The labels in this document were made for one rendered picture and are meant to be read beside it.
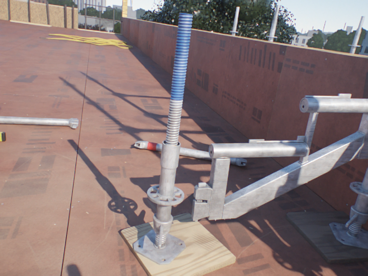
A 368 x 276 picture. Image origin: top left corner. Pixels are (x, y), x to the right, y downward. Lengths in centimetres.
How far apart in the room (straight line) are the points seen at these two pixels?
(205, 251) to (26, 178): 91
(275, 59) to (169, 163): 144
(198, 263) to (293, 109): 120
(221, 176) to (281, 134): 110
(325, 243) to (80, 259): 91
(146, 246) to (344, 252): 74
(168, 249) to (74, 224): 38
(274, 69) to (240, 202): 129
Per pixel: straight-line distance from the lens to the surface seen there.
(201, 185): 110
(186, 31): 94
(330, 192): 180
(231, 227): 140
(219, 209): 116
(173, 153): 100
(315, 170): 126
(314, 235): 148
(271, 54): 234
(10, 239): 131
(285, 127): 212
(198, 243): 124
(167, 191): 106
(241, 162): 195
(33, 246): 126
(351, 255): 145
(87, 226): 132
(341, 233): 155
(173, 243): 121
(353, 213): 150
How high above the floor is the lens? 75
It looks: 20 degrees down
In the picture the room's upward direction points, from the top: 7 degrees clockwise
